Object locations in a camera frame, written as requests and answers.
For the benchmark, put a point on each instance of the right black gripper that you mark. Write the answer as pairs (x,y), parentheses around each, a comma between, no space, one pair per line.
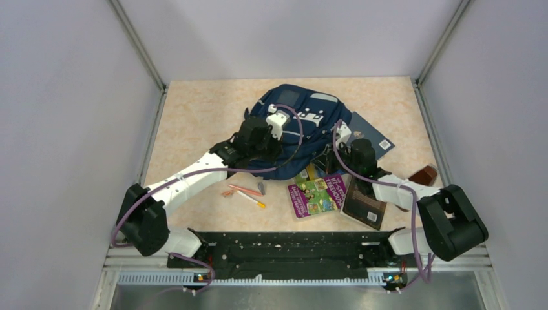
(327,159)

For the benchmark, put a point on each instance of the blue green landscape book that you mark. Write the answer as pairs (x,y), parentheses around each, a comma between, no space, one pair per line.
(311,172)

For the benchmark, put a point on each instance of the purple treehouse book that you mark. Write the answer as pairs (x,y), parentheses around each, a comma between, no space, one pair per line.
(316,197)

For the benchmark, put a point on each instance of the dark blue hardcover book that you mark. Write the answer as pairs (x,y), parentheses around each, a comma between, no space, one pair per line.
(360,128)

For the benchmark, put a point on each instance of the black paperback book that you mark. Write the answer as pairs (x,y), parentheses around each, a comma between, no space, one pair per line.
(364,205)

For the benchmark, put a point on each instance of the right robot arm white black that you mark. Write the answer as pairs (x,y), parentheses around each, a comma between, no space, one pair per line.
(450,224)

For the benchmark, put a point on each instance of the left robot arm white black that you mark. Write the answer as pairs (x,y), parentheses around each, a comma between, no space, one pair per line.
(143,218)

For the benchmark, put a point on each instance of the grey eraser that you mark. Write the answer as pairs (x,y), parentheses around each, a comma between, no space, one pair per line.
(261,188)

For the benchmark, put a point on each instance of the brown leather case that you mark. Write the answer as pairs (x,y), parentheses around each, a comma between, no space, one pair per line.
(426,176)

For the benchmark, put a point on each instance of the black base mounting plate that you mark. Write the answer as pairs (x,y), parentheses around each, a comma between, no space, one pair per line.
(298,255)

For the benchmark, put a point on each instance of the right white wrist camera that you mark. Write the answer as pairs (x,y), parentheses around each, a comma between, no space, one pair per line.
(340,134)

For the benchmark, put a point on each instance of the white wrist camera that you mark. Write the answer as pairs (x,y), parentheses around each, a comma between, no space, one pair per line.
(340,134)
(277,119)

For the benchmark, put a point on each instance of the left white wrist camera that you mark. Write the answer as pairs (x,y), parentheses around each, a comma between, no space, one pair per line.
(277,119)

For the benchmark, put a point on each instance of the aluminium frame rail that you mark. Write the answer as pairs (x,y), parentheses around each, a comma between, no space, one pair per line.
(468,282)

